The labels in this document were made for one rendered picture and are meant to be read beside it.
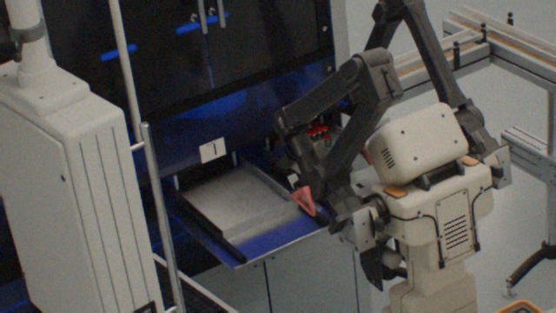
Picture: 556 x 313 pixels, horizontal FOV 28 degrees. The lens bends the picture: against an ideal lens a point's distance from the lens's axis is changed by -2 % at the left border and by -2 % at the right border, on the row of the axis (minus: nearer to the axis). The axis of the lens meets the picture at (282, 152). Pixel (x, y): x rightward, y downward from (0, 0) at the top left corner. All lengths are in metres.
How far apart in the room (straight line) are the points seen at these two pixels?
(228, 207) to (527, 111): 2.53
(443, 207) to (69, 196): 0.91
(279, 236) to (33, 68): 0.96
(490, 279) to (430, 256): 1.69
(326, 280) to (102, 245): 1.40
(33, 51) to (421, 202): 1.00
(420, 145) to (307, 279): 1.28
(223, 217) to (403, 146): 0.84
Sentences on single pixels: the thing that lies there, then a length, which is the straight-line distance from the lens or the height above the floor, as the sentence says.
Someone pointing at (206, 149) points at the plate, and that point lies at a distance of 3.45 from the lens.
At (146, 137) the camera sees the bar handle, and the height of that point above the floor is 1.45.
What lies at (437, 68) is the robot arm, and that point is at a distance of 3.02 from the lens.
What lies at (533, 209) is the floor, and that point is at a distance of 4.91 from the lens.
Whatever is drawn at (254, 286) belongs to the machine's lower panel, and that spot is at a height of 0.46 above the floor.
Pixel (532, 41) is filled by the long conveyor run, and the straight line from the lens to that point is 4.17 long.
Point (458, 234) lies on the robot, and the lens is 2.84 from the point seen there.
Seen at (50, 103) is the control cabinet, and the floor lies 1.58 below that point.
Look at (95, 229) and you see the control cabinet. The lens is 2.71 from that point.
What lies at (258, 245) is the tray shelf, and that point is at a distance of 3.25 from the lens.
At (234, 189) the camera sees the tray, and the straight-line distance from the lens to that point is 3.52.
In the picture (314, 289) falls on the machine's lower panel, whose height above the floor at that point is 0.33.
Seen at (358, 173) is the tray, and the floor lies 0.91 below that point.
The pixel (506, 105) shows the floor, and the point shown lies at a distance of 5.71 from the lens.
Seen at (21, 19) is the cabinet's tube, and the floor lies 1.76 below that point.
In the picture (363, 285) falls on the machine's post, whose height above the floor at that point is 0.25.
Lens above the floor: 2.73
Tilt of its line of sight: 30 degrees down
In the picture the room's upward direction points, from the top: 7 degrees counter-clockwise
